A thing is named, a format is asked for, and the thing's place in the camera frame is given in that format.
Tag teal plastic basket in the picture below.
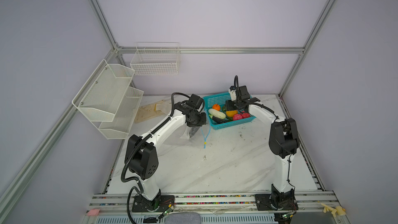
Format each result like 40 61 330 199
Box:
204 92 255 130

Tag orange toy tangerine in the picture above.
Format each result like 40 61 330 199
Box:
212 104 221 111

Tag clear zip top bag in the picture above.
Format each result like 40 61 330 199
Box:
165 123 211 149

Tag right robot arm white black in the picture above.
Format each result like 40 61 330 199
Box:
229 83 300 210

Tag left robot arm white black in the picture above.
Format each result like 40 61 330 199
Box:
120 92 206 201

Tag red toy fruit right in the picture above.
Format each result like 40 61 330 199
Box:
241 113 251 119

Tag pink toy fruit left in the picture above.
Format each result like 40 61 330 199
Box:
233 114 243 121

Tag yellow toy mango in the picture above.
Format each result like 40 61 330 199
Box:
226 110 238 118

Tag white mesh lower shelf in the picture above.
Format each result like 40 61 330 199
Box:
99 87 144 140

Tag white mesh shelf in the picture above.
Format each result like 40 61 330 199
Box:
99 87 144 140
72 60 135 122

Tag white mesh upper shelf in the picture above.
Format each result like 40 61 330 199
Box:
72 60 135 122

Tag grey cloth pad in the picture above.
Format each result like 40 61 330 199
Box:
164 213 202 224

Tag pink eraser block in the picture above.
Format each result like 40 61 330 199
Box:
86 208 100 216

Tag yellow plastic clip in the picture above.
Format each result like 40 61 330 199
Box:
320 203 346 217

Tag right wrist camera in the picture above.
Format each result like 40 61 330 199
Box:
229 86 237 101

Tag white wire wall basket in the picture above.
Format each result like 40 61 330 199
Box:
130 42 180 76

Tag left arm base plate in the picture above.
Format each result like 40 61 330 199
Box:
130 195 175 213

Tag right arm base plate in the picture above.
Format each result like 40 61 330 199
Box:
255 192 298 211

